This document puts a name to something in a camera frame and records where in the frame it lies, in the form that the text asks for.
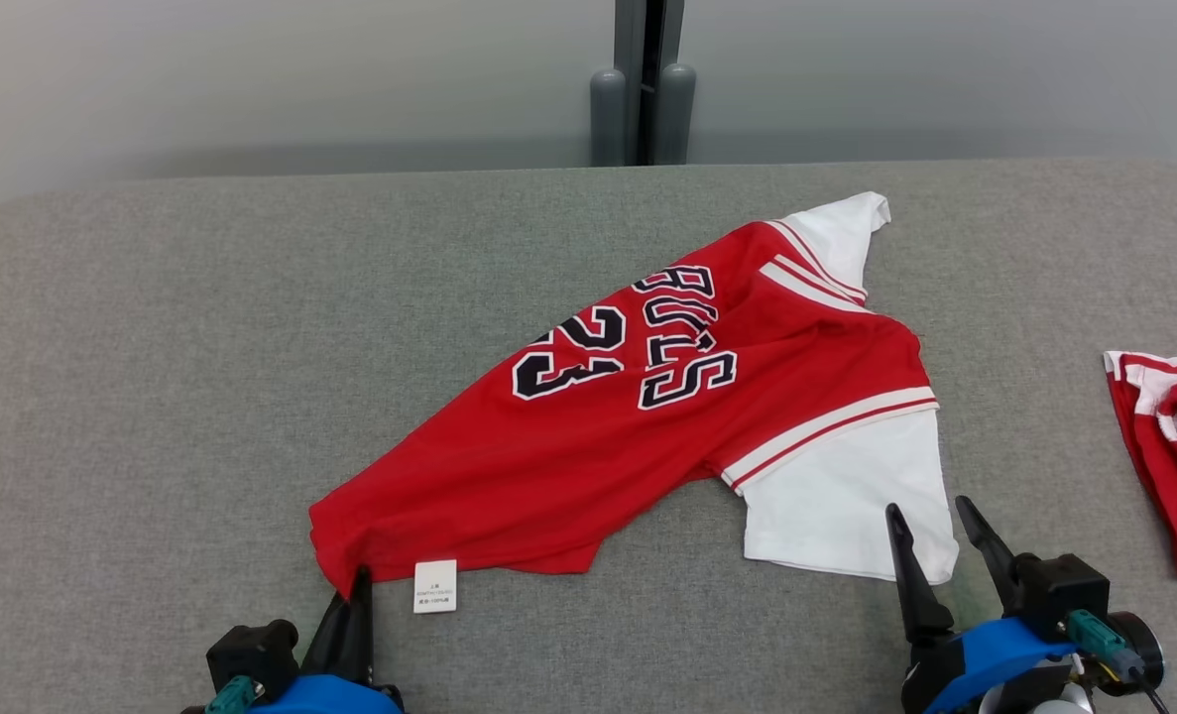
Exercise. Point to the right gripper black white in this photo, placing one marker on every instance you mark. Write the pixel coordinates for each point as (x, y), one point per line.
(1138, 650)

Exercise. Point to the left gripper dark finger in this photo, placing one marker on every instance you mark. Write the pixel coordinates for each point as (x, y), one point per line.
(362, 625)
(328, 640)

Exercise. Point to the red white basketball shorts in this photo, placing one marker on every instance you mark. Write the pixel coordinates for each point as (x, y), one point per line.
(1173, 476)

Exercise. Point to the red white basketball jersey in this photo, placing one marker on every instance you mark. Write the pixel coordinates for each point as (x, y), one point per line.
(647, 446)

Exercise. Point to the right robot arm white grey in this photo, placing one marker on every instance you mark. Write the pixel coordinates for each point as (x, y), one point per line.
(1044, 706)

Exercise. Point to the grey cylindrical bumper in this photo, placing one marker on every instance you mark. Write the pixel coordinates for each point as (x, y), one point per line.
(675, 119)
(608, 119)

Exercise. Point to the left blue camera mount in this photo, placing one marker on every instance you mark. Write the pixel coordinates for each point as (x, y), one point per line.
(325, 699)

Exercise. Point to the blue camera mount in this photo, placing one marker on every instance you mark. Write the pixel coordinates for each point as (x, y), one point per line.
(995, 650)
(325, 699)

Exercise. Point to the right blue camera mount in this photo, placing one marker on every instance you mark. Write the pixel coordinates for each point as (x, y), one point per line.
(995, 650)

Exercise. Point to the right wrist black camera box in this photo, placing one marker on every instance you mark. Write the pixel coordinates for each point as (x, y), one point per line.
(1064, 595)

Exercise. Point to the grey metal vertical post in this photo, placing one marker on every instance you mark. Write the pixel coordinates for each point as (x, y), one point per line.
(630, 59)

